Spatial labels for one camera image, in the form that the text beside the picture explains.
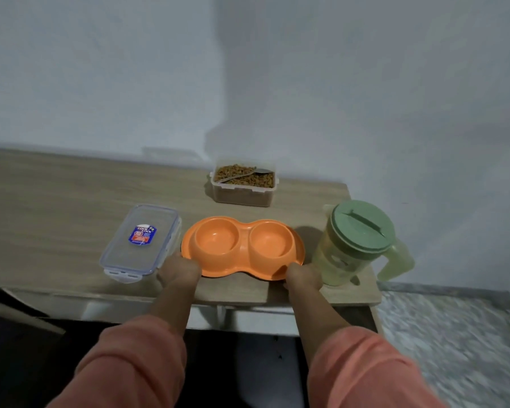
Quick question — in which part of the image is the person's left forearm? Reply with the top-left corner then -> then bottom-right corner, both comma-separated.
46,286 -> 197,408

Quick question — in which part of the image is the grey metal spoon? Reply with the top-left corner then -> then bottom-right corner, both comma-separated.
218,167 -> 273,184

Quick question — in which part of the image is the person's right forearm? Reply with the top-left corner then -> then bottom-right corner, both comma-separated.
290,290 -> 448,408

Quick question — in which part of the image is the clear container lid blue label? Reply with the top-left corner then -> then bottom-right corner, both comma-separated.
99,203 -> 183,284

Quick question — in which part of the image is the orange double pet bowl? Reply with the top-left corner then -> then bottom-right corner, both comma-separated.
180,216 -> 306,281

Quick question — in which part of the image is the person's left hand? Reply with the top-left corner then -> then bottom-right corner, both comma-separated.
157,252 -> 203,290

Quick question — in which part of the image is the clear plastic food container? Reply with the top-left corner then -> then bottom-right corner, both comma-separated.
209,160 -> 278,208

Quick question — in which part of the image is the green pitcher lid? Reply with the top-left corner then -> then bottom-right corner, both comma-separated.
330,200 -> 396,256

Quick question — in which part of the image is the white table frame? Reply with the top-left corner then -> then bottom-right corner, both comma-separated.
3,288 -> 384,336

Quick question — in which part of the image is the translucent green plastic pitcher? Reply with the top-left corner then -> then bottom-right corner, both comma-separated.
311,200 -> 416,288

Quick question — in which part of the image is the brown pet food kibble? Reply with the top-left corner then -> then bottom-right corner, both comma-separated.
213,164 -> 275,189

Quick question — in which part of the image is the person's right hand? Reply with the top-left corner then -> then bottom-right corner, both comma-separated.
283,263 -> 324,294

